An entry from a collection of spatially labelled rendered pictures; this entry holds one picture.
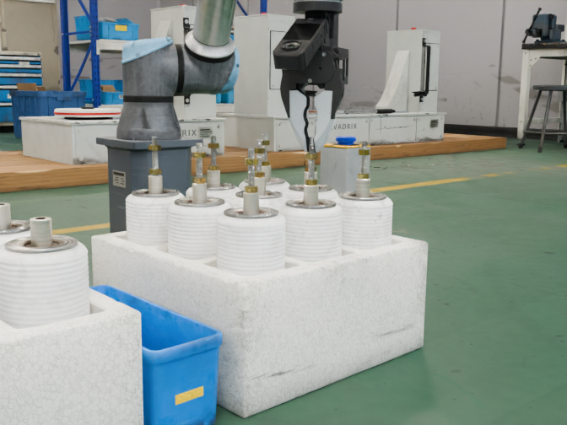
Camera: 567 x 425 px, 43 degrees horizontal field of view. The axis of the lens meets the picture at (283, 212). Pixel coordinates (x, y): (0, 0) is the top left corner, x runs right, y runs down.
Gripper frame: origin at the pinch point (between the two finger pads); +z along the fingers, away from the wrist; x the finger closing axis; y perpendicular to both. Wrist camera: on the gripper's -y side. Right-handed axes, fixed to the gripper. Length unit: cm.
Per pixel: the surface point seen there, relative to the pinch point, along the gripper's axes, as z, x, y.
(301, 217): 10.3, -0.1, -4.1
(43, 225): 6.7, 17.9, -37.7
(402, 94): -2, 55, 374
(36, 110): 13, 322, 344
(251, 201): 7.2, 4.8, -10.9
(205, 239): 13.8, 13.1, -8.3
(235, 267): 15.7, 5.5, -14.7
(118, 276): 21.3, 29.0, -6.5
